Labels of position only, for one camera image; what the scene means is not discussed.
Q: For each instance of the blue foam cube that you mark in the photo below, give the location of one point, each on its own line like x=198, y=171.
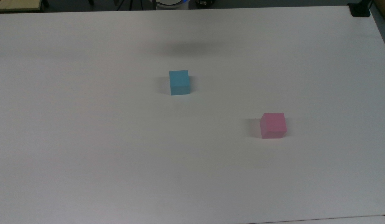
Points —
x=179, y=82

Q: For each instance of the pink foam cube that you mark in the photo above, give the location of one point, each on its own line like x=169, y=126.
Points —
x=273, y=125

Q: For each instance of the black table clamp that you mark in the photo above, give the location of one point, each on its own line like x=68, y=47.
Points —
x=360, y=9

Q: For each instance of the wooden board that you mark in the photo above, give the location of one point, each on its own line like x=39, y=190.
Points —
x=16, y=4

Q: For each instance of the wooden crate edge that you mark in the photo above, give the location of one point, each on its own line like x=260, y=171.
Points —
x=384, y=7

